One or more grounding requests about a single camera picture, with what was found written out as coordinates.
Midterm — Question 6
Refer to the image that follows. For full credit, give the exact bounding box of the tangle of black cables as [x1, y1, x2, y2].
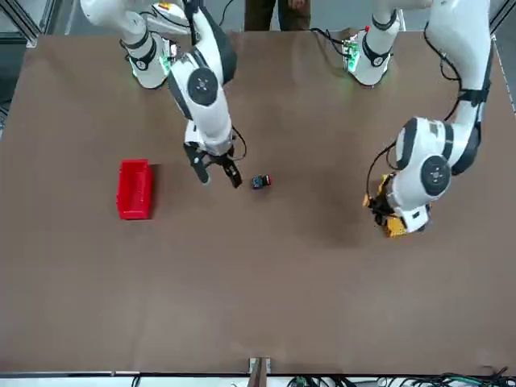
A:
[281, 364, 516, 387]

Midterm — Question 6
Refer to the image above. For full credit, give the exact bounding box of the left arm base black cable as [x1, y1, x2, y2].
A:
[309, 27, 352, 57]

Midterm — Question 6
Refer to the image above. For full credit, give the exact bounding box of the red plastic storage box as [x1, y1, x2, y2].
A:
[116, 159, 155, 221]

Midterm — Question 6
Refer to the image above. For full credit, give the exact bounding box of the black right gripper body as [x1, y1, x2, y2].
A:
[184, 140, 236, 168]

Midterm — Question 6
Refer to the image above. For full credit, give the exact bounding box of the arm black wrist cable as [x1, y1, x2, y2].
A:
[365, 139, 401, 202]
[231, 126, 248, 163]

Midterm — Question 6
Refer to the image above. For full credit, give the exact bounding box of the right arm black wrist cable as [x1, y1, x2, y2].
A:
[231, 126, 248, 163]

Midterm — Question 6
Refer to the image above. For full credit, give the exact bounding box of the left arm black wrist cable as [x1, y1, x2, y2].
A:
[365, 139, 401, 202]

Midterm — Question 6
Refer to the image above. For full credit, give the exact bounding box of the person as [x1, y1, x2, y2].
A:
[243, 0, 313, 32]

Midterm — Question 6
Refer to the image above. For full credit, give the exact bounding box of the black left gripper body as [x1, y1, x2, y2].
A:
[369, 192, 391, 227]

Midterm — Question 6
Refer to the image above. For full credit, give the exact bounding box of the aluminium camera post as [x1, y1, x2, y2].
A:
[248, 356, 273, 387]

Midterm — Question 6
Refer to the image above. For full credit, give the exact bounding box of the yellow plastic storage box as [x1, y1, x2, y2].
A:
[375, 172, 409, 239]

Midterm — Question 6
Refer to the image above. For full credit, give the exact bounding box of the black cable behind table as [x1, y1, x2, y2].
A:
[217, 0, 236, 26]

